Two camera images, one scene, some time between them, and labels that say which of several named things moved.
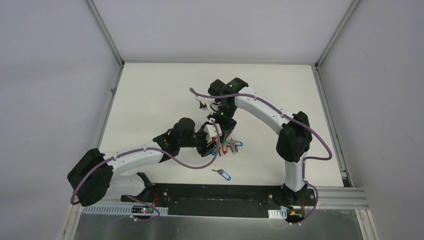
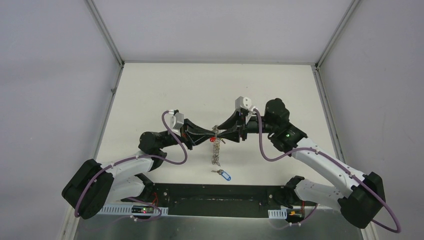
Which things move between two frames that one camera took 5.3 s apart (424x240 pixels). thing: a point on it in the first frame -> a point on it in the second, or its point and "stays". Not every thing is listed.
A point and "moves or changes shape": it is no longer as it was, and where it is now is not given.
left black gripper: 205,145 -> 187,133
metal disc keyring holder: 231,142 moves or changes shape
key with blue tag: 223,173 stays
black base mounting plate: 222,200 stays
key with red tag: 224,151 moves or changes shape
